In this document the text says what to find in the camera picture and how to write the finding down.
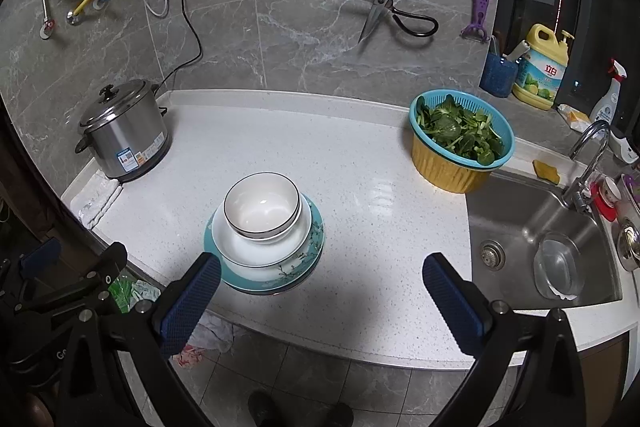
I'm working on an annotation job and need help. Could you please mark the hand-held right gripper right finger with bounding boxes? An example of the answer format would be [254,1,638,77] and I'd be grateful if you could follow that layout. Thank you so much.
[421,252,587,427]

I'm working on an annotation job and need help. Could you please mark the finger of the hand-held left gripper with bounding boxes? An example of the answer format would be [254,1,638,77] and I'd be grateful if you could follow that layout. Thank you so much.
[0,237,62,303]
[15,243,128,315]

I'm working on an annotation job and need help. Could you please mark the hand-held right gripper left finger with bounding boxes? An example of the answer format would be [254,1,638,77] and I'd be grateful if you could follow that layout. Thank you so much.
[59,252,222,427]

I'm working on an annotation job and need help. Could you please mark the large white bowl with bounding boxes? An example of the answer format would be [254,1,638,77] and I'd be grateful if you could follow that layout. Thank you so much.
[212,201,312,269]

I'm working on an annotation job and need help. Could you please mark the dark rimmed patterned bowl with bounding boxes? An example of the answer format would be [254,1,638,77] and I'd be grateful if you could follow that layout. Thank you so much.
[223,173,301,240]

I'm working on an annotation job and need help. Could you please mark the small white bowl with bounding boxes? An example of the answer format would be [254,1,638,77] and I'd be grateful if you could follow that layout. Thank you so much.
[227,189,304,242]

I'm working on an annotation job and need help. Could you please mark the green plastic bag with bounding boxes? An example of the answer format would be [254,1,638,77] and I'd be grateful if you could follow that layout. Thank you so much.
[107,274,162,314]

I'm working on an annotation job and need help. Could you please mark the crumpled plastic bag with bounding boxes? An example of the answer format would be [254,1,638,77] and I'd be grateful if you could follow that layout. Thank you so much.
[172,314,236,367]

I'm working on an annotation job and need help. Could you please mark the white dish cloth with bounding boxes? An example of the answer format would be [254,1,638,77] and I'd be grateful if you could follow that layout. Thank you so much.
[77,177,123,229]

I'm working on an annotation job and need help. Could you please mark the stainless steel sink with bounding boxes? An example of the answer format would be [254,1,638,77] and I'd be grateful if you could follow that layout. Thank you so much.
[466,171,623,310]

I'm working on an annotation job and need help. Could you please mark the clear plastic container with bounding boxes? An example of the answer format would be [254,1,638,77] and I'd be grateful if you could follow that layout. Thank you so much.
[532,232,586,303]

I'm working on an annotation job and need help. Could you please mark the stainless steel rice cooker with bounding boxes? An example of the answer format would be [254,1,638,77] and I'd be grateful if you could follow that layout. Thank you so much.
[75,79,173,182]

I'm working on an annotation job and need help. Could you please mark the person's left black shoe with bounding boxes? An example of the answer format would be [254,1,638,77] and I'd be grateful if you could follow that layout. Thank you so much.
[247,391,283,427]

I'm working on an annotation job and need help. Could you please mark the person's black shoe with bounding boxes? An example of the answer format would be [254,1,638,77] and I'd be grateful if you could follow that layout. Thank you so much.
[325,402,355,427]
[247,391,283,427]

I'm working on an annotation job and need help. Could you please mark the yellow plastic basin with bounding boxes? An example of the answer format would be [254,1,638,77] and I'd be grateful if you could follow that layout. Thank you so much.
[411,139,496,194]

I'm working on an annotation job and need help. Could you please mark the person's right black shoe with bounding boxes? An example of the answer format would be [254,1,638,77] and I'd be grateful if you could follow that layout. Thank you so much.
[325,402,355,427]

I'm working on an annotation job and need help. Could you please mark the yellow sponge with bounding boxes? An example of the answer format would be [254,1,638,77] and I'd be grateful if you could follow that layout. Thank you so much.
[532,159,561,185]

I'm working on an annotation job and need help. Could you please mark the green leafy vegetables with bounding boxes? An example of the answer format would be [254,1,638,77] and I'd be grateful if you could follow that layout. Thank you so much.
[417,96,505,166]

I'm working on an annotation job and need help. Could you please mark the red silicone mat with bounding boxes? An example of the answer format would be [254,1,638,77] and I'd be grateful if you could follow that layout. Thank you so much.
[590,182,618,223]

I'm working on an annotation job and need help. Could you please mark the teal plastic colander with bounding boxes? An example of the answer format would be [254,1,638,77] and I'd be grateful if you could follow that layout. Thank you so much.
[410,89,516,168]

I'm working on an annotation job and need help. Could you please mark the small patterned cup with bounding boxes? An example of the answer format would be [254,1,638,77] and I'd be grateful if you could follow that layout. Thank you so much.
[600,176,623,205]

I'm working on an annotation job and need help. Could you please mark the chrome faucet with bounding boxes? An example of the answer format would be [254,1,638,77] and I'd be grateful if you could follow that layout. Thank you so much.
[561,121,612,214]

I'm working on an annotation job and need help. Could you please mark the purple bowl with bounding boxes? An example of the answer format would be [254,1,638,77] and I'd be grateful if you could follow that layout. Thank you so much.
[620,172,640,212]

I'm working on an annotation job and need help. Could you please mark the white and yellow packet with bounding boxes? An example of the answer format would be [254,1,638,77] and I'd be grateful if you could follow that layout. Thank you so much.
[556,103,593,132]

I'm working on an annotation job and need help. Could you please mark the blue utensil holder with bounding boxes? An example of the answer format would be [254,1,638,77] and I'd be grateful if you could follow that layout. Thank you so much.
[479,54,518,98]

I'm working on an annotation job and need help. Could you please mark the white plastic object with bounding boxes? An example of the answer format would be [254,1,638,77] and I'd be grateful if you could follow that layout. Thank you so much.
[609,124,640,165]

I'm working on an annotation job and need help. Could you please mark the yellow detergent bottle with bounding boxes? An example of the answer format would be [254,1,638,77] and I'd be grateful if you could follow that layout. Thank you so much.
[512,23,575,112]

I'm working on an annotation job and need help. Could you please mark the white spray bottle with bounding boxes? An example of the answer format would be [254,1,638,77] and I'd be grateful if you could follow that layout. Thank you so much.
[589,58,627,124]

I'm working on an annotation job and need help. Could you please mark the purple peeler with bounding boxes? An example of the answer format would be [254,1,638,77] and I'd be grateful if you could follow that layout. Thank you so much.
[461,0,501,42]

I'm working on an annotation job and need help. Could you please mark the black power cable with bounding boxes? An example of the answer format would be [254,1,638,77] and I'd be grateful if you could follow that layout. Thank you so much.
[150,0,203,112]

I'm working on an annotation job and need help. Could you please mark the white water hose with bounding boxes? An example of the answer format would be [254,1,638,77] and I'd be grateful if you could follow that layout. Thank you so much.
[40,0,63,40]

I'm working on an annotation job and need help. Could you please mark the white handled knife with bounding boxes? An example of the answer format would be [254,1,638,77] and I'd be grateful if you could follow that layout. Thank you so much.
[505,39,531,62]

